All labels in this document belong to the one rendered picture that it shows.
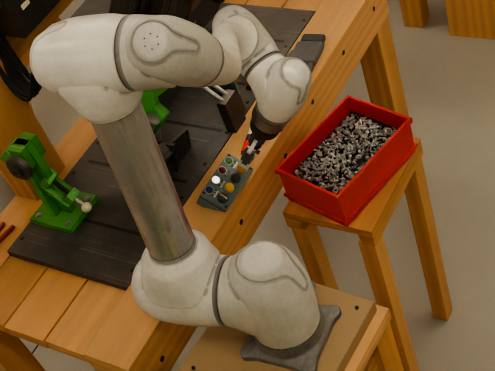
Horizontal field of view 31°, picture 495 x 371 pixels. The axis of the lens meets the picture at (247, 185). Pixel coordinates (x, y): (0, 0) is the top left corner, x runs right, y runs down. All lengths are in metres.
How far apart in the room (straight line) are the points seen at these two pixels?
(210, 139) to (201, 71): 1.01
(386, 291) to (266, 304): 0.73
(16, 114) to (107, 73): 1.01
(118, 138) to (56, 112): 2.83
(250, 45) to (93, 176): 0.77
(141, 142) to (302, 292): 0.46
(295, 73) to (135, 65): 0.57
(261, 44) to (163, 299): 0.60
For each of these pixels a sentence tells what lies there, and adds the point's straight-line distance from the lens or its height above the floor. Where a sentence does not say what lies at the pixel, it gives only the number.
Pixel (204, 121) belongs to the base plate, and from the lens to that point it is 2.59.
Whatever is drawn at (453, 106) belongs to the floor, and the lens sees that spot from 3.75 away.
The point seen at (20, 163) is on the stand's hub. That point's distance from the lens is 2.35.
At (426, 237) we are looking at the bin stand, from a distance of 2.72.
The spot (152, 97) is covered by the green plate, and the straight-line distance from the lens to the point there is 2.36.
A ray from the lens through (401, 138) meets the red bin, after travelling 2.37.
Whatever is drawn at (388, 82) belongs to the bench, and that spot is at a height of 0.53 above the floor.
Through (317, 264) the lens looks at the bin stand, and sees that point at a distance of 2.53.
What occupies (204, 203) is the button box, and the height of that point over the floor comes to 0.92.
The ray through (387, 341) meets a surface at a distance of 2.13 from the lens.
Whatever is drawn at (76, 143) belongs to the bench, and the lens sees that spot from 2.76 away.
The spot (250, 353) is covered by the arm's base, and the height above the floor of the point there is 0.91.
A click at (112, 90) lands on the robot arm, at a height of 1.63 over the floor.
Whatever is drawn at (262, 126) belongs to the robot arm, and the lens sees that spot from 2.10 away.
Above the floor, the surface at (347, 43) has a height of 0.86.
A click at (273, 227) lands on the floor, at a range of 3.47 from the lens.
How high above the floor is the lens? 2.52
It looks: 44 degrees down
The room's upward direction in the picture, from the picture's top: 22 degrees counter-clockwise
